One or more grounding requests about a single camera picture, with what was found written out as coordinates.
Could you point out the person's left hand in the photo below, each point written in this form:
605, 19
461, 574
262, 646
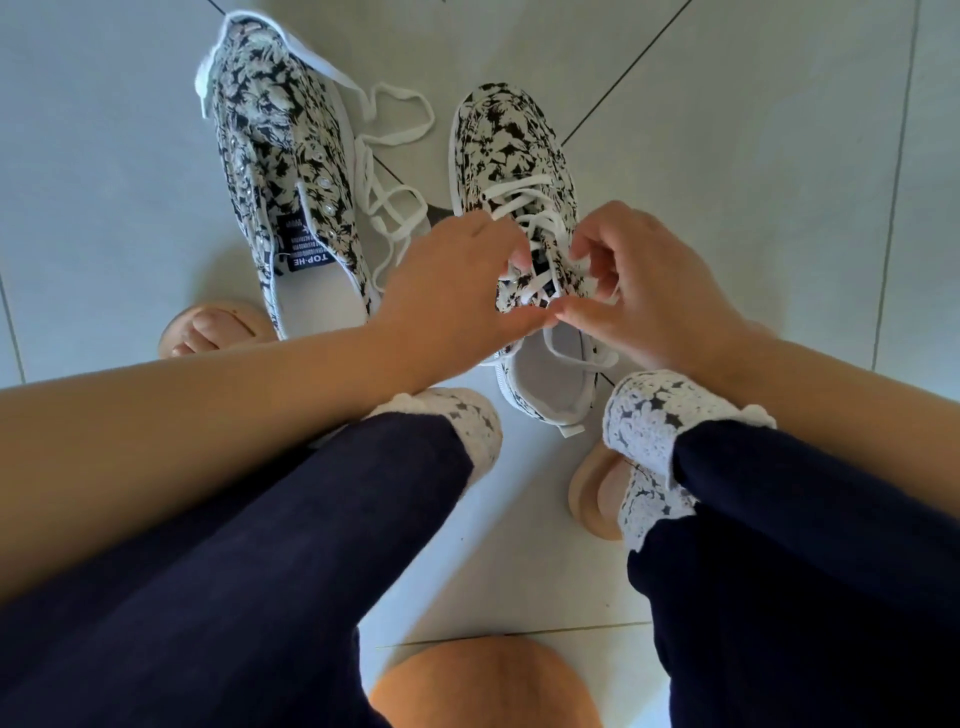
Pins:
450, 300

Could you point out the person's right hand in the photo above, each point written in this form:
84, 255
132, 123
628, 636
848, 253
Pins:
660, 300

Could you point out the bright white shoelace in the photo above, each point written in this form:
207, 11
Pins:
525, 202
397, 90

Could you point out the person's right forearm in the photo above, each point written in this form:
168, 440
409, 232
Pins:
862, 420

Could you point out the person's left forearm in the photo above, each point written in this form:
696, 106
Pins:
165, 457

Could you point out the person's right leg navy trousers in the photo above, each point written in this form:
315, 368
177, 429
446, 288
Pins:
802, 585

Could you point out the person's leg navy trousers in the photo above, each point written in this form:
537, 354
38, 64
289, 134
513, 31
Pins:
210, 592
802, 585

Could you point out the person's left leg navy trousers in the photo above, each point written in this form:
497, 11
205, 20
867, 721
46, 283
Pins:
210, 592

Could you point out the pink slipper with green charm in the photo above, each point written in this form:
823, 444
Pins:
592, 495

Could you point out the pink slipper with white charms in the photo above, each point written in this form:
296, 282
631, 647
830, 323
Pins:
210, 330

